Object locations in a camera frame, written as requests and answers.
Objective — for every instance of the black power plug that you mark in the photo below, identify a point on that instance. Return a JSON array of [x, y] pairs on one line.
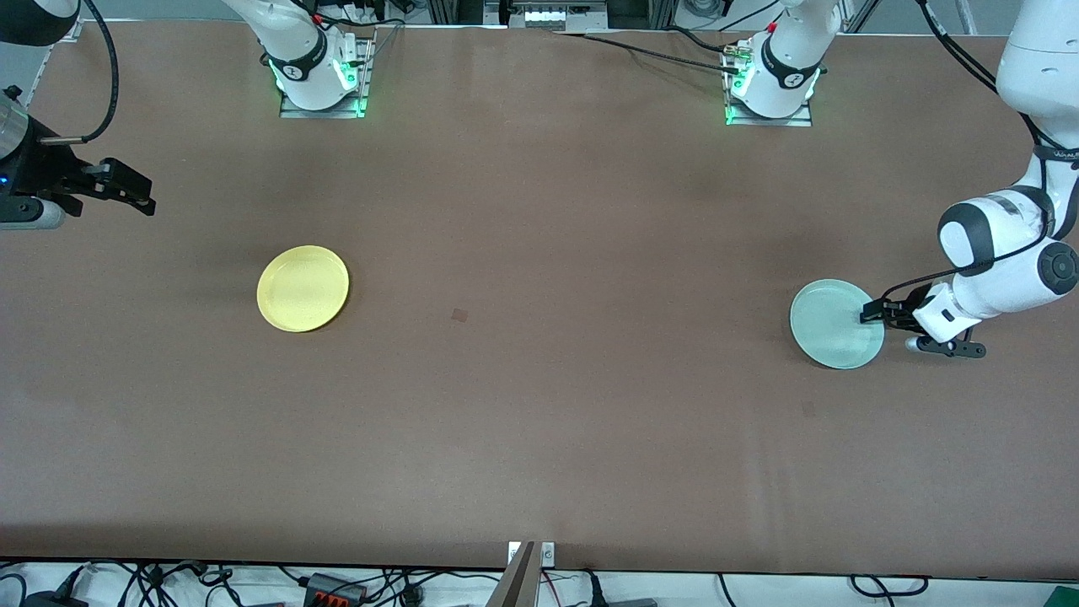
[[594, 594]]

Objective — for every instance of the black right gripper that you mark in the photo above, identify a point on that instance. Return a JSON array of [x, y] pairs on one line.
[[40, 169]]

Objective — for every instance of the black orange power strip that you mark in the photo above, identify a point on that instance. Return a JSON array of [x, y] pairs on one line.
[[324, 583]]

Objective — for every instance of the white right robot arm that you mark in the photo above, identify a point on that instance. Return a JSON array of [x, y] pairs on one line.
[[303, 72]]

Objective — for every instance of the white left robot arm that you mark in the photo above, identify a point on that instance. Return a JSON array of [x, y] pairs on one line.
[[1011, 278]]

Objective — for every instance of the pale green round plate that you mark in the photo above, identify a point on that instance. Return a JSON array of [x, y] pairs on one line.
[[834, 324]]

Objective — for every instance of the grey camera support beam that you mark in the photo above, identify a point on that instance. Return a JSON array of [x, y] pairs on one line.
[[518, 586]]

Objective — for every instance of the grey aluminium rack frame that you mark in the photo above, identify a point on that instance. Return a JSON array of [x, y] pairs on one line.
[[548, 17]]

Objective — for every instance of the round grey plug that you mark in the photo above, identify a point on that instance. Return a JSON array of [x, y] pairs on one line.
[[412, 595]]

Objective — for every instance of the green box corner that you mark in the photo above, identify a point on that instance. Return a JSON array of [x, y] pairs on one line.
[[1066, 598]]

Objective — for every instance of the black floor device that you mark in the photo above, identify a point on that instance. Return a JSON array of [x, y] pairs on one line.
[[50, 601]]

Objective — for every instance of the white mounting bracket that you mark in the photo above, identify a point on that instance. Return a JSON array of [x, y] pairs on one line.
[[548, 553]]

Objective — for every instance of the yellow round plate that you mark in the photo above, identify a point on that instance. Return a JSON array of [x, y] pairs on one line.
[[302, 288]]

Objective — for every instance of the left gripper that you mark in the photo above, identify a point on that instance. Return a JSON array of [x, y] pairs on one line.
[[903, 313]]

